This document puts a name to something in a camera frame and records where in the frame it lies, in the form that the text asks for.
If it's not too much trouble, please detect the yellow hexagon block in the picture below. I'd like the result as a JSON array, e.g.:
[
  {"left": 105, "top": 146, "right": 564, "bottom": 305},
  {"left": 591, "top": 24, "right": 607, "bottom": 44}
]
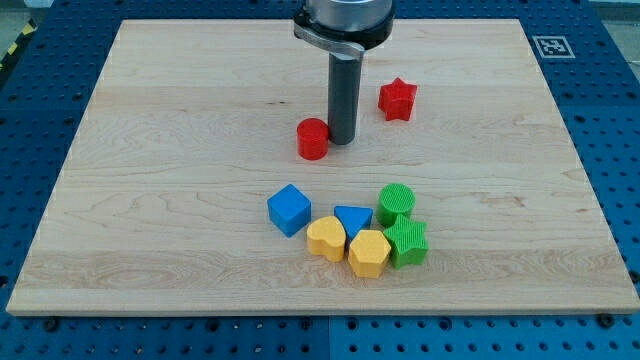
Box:
[{"left": 348, "top": 230, "right": 391, "bottom": 279}]

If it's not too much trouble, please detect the red star block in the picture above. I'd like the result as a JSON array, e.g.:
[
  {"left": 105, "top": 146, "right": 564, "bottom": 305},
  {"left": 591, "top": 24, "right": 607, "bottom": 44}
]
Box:
[{"left": 378, "top": 78, "right": 418, "bottom": 121}]

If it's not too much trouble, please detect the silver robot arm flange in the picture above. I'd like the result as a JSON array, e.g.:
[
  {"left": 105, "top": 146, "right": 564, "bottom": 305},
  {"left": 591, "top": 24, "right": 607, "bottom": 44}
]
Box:
[{"left": 293, "top": 0, "right": 395, "bottom": 61}]

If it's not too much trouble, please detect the green star block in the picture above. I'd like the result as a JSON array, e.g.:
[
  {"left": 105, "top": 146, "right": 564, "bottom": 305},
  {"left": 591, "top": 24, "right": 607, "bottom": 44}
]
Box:
[{"left": 383, "top": 214, "right": 429, "bottom": 269}]

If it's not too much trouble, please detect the blue triangle block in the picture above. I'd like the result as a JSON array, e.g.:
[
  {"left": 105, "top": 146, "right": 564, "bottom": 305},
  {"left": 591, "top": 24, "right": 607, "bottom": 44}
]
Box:
[{"left": 334, "top": 205, "right": 373, "bottom": 243}]

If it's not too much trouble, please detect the red cylinder block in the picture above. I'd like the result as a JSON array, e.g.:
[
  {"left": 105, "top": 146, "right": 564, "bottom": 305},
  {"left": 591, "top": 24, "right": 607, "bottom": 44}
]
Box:
[{"left": 297, "top": 118, "right": 329, "bottom": 160}]

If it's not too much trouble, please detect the green cylinder block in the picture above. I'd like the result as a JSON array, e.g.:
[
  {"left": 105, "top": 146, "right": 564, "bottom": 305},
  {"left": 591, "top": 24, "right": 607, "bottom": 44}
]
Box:
[{"left": 376, "top": 183, "right": 416, "bottom": 227}]

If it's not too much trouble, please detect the light wooden board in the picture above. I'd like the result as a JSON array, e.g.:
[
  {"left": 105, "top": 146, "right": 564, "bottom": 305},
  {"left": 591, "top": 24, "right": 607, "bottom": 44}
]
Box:
[{"left": 7, "top": 19, "right": 639, "bottom": 316}]

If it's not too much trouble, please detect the yellow heart block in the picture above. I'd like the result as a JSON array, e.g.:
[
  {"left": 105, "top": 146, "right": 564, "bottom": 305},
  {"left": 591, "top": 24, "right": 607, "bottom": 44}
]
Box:
[{"left": 306, "top": 216, "right": 346, "bottom": 262}]

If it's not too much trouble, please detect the white fiducial marker tag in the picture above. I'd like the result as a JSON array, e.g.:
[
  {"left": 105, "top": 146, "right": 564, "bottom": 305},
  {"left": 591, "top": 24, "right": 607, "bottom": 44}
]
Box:
[{"left": 532, "top": 35, "right": 575, "bottom": 59}]

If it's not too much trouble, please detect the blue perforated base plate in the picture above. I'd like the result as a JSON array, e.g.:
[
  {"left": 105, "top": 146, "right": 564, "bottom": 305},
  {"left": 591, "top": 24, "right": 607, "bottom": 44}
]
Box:
[{"left": 1, "top": 0, "right": 639, "bottom": 359}]

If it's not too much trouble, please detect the blue cube block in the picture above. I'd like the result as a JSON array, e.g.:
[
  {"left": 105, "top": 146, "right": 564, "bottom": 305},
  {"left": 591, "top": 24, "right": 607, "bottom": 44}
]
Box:
[{"left": 267, "top": 184, "right": 312, "bottom": 238}]

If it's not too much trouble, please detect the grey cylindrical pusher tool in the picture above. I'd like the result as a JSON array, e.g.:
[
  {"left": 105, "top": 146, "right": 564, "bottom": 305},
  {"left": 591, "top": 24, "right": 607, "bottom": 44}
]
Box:
[{"left": 327, "top": 53, "right": 362, "bottom": 145}]

